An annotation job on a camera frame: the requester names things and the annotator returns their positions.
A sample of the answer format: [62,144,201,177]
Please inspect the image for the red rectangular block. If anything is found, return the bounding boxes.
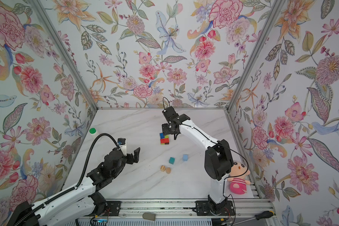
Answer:
[160,138,169,145]

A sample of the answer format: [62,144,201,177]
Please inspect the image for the light blue cube block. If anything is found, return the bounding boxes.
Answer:
[183,154,188,162]

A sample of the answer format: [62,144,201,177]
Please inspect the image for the teal cube block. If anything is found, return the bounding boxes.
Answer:
[169,157,175,165]

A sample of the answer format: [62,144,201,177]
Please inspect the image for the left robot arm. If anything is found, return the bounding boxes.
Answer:
[8,148,140,226]

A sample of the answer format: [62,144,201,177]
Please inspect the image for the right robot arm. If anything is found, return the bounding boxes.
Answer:
[162,106,234,209]

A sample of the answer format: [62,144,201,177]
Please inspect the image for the white bottle green cap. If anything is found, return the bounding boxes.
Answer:
[89,128,98,137]

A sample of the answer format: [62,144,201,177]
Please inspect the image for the grey oval object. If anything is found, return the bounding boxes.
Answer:
[142,212,156,221]

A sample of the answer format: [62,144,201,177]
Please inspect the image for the pink plush doll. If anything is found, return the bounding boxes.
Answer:
[227,162,250,195]

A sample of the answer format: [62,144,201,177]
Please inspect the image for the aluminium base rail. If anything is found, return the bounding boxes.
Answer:
[33,198,275,219]

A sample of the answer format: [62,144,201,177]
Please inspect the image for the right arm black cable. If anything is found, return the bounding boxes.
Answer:
[162,96,250,198]

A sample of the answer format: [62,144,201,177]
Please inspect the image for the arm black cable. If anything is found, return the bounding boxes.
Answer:
[162,96,250,198]
[12,133,122,226]

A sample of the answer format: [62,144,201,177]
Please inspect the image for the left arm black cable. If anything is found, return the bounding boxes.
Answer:
[12,133,122,226]

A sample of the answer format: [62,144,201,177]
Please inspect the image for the black handled screwdriver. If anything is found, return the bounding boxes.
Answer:
[231,211,275,226]

